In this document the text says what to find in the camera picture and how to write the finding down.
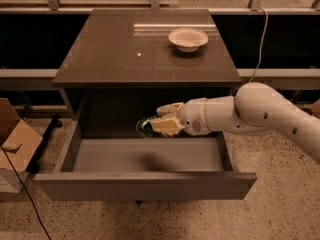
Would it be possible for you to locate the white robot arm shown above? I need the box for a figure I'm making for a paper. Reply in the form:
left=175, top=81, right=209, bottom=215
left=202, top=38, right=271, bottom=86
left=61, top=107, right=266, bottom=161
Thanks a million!
left=150, top=82, right=320, bottom=163

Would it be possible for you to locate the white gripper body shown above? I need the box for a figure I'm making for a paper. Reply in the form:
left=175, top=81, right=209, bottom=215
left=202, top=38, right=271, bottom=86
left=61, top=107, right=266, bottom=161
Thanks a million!
left=178, top=98, right=210, bottom=136

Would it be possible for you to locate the open grey top drawer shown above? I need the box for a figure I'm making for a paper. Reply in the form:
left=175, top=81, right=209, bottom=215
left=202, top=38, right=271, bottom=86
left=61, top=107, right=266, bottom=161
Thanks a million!
left=35, top=118, right=257, bottom=201

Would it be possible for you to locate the dark grey cabinet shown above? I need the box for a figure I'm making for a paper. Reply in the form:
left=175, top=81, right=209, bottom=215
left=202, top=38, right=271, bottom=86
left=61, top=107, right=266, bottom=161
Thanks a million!
left=53, top=9, right=241, bottom=138

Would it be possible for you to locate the white bowl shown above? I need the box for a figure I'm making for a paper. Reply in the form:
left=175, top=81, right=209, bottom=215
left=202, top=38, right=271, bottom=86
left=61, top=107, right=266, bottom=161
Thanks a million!
left=168, top=28, right=208, bottom=53

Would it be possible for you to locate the green soda can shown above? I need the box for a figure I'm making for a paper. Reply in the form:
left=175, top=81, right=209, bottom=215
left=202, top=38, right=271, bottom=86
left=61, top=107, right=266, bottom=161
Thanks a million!
left=136, top=116, right=160, bottom=138

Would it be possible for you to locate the white hanging cable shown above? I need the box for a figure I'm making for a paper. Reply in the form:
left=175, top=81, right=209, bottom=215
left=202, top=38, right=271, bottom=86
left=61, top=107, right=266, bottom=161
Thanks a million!
left=248, top=7, right=270, bottom=84

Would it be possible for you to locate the cardboard box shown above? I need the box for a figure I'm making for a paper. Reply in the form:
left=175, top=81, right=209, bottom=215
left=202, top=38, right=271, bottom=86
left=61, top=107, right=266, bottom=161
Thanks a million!
left=0, top=98, right=43, bottom=193

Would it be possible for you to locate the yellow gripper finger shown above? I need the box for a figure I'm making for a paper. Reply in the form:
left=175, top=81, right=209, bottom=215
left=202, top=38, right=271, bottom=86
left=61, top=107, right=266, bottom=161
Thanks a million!
left=156, top=102, right=184, bottom=117
left=150, top=115, right=185, bottom=136

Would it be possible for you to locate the black floor cable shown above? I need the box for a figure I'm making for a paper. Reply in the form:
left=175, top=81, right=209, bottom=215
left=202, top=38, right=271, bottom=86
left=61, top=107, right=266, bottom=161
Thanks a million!
left=0, top=144, right=53, bottom=240

